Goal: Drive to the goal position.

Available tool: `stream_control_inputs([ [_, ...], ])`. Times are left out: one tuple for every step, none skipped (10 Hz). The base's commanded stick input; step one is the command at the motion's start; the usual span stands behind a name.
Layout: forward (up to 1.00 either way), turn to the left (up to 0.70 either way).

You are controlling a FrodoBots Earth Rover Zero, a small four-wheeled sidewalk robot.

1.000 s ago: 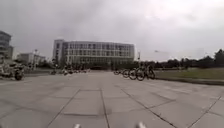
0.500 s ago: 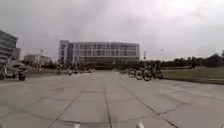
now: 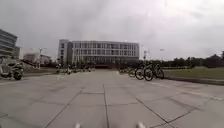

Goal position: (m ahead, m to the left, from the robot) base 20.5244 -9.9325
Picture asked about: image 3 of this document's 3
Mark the grass lawn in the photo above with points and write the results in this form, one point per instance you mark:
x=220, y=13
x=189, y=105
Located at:
x=196, y=72

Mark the parked scooter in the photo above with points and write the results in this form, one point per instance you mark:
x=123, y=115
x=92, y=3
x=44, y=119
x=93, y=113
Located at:
x=14, y=71

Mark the row of trees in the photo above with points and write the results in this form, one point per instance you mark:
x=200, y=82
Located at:
x=196, y=62

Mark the wide white glazed building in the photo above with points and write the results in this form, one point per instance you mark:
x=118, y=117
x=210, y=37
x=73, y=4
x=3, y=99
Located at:
x=100, y=51

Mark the grey banded building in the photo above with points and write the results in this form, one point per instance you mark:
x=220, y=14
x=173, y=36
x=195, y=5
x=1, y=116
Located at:
x=6, y=43

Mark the grey paved plaza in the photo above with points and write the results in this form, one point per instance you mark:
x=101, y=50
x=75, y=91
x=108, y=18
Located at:
x=110, y=96

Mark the grey stone kerb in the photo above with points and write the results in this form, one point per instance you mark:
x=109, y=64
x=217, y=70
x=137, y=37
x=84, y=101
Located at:
x=195, y=80

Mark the robot's own part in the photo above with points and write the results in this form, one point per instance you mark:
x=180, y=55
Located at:
x=140, y=125
x=77, y=125

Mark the low pale building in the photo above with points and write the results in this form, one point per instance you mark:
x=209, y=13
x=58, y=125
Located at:
x=31, y=56

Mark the row of parked bicycles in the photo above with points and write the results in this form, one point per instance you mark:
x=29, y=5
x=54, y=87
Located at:
x=75, y=68
x=147, y=71

